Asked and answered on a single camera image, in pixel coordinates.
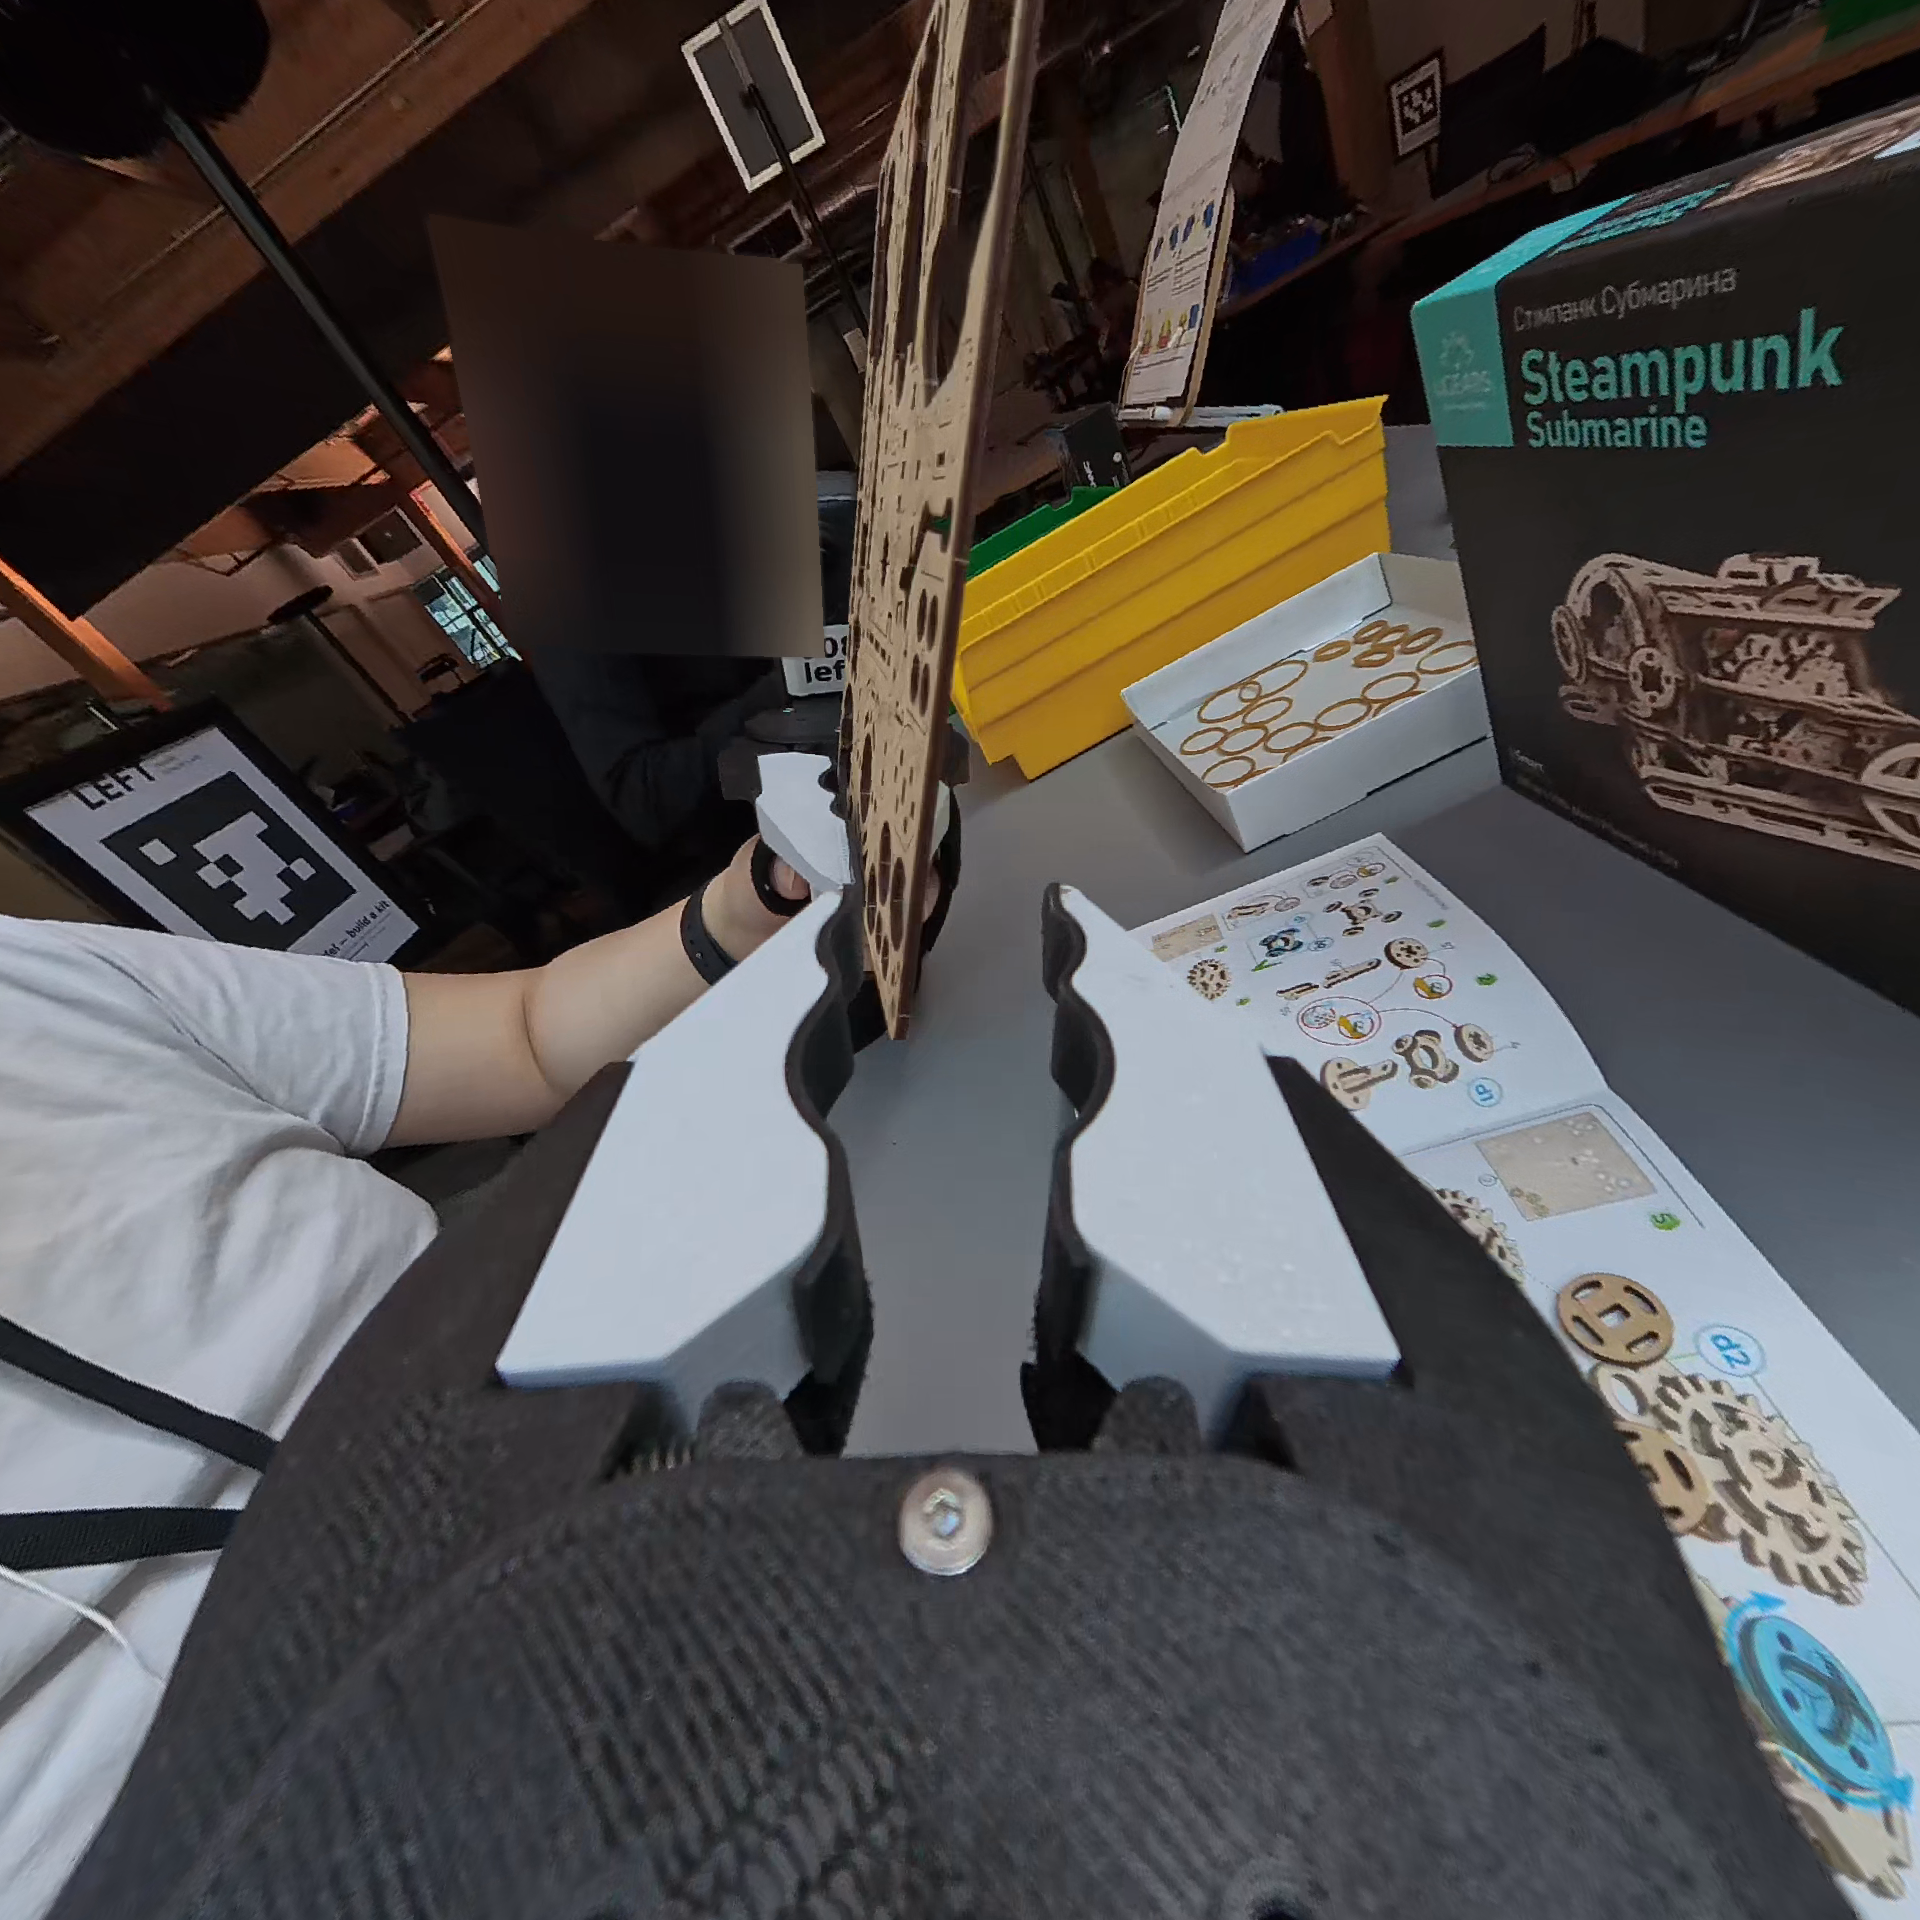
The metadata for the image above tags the pile of wooden rings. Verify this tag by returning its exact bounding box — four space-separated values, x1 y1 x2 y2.
1176 616 1478 793

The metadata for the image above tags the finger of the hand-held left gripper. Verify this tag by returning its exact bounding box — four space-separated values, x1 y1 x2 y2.
755 751 857 897

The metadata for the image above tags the black model kit box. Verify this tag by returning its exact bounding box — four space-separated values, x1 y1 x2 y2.
1412 104 1920 1023

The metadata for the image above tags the thin white cord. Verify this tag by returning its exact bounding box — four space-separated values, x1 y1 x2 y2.
0 1564 169 1685

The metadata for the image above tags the person's left hand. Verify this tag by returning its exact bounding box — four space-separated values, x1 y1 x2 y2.
706 831 821 941

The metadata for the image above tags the black lanyard strap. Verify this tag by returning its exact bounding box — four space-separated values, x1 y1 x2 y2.
0 1316 282 1570

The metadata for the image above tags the black framed marker sign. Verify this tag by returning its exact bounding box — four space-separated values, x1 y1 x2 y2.
0 696 427 970

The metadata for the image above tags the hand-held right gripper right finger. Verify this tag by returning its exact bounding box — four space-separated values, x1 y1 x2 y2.
1025 881 1404 1448

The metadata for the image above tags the white cardboard tray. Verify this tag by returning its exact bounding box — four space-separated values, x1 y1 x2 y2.
1120 553 1501 851

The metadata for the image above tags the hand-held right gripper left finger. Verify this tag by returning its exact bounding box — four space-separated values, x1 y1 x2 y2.
495 886 876 1452

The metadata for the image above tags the clipboard with paper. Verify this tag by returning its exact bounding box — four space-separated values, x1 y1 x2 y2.
1118 0 1294 428

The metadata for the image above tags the white framed ceiling light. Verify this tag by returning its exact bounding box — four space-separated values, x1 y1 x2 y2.
684 0 826 191

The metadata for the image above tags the yellow plastic bin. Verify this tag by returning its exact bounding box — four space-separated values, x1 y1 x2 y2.
955 395 1394 781

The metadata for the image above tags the round slotted wooden disc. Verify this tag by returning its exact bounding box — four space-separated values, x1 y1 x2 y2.
1612 1415 1710 1537
1559 1274 1678 1367

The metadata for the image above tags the printed instruction booklet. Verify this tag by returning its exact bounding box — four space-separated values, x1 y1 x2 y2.
1127 831 1920 1920

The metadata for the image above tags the laser-cut wooden parts sheet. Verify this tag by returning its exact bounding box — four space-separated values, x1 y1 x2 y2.
833 0 1048 1040

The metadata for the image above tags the green plastic bin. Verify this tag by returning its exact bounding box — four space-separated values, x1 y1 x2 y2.
964 496 1112 585

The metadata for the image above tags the person's left forearm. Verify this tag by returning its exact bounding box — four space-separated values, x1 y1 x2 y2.
397 886 708 1148

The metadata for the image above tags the black round ceiling fixture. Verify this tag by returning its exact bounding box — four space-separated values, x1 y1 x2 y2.
0 0 272 164

